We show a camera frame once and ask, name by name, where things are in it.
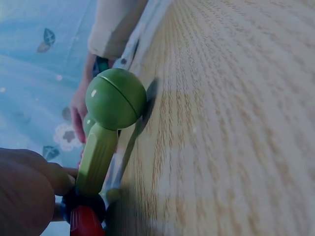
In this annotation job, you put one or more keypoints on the person's left hand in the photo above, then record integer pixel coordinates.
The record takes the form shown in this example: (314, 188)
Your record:
(22, 196)

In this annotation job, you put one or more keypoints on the person's right hand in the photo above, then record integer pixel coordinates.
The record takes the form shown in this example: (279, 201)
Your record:
(78, 108)

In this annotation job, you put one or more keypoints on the green toy stick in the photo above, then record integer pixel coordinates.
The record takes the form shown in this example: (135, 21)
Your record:
(96, 159)

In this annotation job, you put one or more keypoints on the dark blue connector ball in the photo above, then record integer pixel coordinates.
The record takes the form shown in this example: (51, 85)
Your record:
(83, 202)

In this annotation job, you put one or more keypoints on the green toy ball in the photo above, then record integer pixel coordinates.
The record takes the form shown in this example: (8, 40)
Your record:
(115, 98)

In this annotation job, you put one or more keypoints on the black wrist band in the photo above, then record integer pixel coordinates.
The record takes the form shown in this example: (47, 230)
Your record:
(99, 64)

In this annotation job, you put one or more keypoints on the red toy stick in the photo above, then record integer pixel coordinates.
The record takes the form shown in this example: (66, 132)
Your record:
(86, 222)

